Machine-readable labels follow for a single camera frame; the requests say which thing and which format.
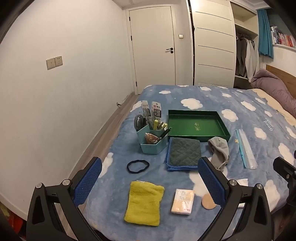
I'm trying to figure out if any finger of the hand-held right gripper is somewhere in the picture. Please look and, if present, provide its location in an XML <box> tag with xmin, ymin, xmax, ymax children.
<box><xmin>273</xmin><ymin>157</ymin><xmax>296</xmax><ymax>205</ymax></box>

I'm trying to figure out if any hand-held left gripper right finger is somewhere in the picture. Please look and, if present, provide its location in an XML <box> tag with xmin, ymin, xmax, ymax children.
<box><xmin>198</xmin><ymin>157</ymin><xmax>274</xmax><ymax>241</ymax></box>

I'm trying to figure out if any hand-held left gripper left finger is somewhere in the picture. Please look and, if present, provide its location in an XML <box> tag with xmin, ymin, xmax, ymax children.
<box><xmin>26</xmin><ymin>157</ymin><xmax>102</xmax><ymax>241</ymax></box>

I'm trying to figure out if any beige powder puff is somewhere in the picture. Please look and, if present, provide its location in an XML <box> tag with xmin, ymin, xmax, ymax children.
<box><xmin>201</xmin><ymin>193</ymin><xmax>217</xmax><ymax>210</ymax></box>

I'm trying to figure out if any grey face mask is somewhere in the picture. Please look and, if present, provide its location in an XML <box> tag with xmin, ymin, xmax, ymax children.
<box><xmin>207</xmin><ymin>136</ymin><xmax>230</xmax><ymax>172</ymax></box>

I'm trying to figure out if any grey quilted cloth blue edge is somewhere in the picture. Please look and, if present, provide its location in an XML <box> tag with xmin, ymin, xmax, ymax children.
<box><xmin>166</xmin><ymin>137</ymin><xmax>201</xmax><ymax>172</ymax></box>

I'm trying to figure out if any yellow towel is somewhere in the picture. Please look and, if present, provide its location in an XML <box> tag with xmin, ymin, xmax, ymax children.
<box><xmin>124</xmin><ymin>181</ymin><xmax>165</xmax><ymax>227</ymax></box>

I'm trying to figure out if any green tray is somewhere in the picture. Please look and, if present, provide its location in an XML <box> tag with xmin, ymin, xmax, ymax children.
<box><xmin>167</xmin><ymin>110</ymin><xmax>231</xmax><ymax>142</ymax></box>

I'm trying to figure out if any white paper sheet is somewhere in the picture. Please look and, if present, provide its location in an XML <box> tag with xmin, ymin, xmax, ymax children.
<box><xmin>236</xmin><ymin>178</ymin><xmax>249</xmax><ymax>208</ymax></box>

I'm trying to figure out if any tissue packet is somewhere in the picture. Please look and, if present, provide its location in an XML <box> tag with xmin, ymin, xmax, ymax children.
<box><xmin>171</xmin><ymin>189</ymin><xmax>195</xmax><ymax>215</ymax></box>

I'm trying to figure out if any black pen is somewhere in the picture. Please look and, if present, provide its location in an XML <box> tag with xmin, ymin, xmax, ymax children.
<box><xmin>155</xmin><ymin>127</ymin><xmax>172</xmax><ymax>142</ymax></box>

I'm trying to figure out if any teal desk organizer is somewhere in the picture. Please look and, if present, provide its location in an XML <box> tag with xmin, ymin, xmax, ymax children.
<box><xmin>135</xmin><ymin>123</ymin><xmax>168</xmax><ymax>155</ymax></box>

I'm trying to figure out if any brown shell-shaped item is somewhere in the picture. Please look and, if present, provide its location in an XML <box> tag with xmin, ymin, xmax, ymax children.
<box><xmin>145</xmin><ymin>133</ymin><xmax>160</xmax><ymax>144</ymax></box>

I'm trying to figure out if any grey tape roll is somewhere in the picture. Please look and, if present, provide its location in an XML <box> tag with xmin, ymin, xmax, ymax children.
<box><xmin>134</xmin><ymin>114</ymin><xmax>146</xmax><ymax>131</ymax></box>

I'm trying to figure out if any purple pillow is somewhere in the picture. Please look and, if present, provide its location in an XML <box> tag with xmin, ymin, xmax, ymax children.
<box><xmin>251</xmin><ymin>69</ymin><xmax>296</xmax><ymax>117</ymax></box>

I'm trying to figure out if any blue cloud-print blanket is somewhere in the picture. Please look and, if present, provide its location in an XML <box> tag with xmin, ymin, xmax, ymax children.
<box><xmin>77</xmin><ymin>84</ymin><xmax>296</xmax><ymax>241</ymax></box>

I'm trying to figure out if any red printed cloth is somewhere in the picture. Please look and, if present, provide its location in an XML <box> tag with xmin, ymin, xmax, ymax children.
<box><xmin>0</xmin><ymin>202</ymin><xmax>26</xmax><ymax>238</ymax></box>

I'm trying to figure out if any white printed packet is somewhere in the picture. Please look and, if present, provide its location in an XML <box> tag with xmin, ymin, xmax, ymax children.
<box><xmin>142</xmin><ymin>100</ymin><xmax>152</xmax><ymax>126</ymax></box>
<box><xmin>151</xmin><ymin>101</ymin><xmax>162</xmax><ymax>121</ymax></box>

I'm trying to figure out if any wooden headboard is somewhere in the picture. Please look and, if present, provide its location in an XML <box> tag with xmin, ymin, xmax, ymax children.
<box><xmin>265</xmin><ymin>64</ymin><xmax>296</xmax><ymax>100</ymax></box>

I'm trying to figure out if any white hanging shirt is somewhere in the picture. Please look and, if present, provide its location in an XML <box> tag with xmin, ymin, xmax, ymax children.
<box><xmin>245</xmin><ymin>39</ymin><xmax>260</xmax><ymax>83</ymax></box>

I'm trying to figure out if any grey hanging jacket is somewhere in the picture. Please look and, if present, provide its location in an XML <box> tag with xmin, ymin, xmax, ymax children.
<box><xmin>235</xmin><ymin>34</ymin><xmax>248</xmax><ymax>77</ymax></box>

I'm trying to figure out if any row of books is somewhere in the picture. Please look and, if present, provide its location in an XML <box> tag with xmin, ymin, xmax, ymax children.
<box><xmin>270</xmin><ymin>25</ymin><xmax>296</xmax><ymax>48</ymax></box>

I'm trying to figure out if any blue curtain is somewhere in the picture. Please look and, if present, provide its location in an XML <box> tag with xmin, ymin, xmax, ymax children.
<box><xmin>257</xmin><ymin>9</ymin><xmax>274</xmax><ymax>58</ymax></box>

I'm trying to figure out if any white wardrobe door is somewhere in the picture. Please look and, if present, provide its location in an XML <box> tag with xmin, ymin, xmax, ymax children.
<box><xmin>188</xmin><ymin>0</ymin><xmax>236</xmax><ymax>88</ymax></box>

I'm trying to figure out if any white room door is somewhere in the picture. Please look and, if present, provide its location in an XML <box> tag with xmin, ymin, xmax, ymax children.
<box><xmin>128</xmin><ymin>6</ymin><xmax>176</xmax><ymax>95</ymax></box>

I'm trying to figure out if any black hair tie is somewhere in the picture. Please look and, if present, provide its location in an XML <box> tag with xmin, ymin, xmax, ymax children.
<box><xmin>127</xmin><ymin>159</ymin><xmax>150</xmax><ymax>173</ymax></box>

